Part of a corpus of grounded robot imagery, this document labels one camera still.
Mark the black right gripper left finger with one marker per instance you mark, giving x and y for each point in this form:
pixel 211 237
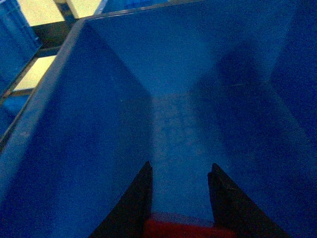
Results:
pixel 127 218

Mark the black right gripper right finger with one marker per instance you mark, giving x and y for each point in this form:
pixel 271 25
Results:
pixel 236 211

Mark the red one-stud toy block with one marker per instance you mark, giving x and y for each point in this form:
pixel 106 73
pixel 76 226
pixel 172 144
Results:
pixel 171 225

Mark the large blue bin upper left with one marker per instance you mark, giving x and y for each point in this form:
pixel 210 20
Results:
pixel 179 86

